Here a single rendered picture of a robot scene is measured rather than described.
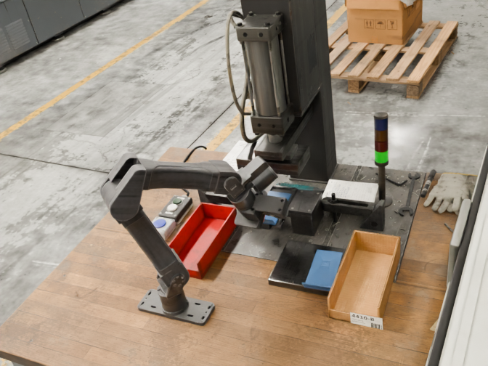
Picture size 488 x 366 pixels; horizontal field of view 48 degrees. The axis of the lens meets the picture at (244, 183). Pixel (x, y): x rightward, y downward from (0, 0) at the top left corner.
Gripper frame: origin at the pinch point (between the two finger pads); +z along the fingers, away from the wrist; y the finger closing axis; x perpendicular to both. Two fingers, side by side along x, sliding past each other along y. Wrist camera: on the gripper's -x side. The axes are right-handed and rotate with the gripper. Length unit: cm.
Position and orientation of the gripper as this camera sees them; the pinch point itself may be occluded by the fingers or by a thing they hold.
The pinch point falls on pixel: (260, 219)
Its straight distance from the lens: 150.3
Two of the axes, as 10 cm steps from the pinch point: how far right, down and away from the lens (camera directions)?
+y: 2.6, -9.1, 3.3
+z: 3.1, 4.0, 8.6
